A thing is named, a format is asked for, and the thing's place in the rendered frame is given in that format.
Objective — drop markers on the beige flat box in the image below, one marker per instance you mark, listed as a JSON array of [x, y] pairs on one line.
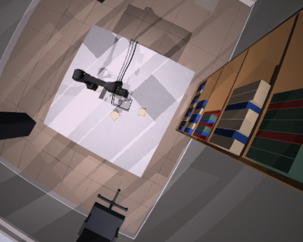
[[114, 115]]

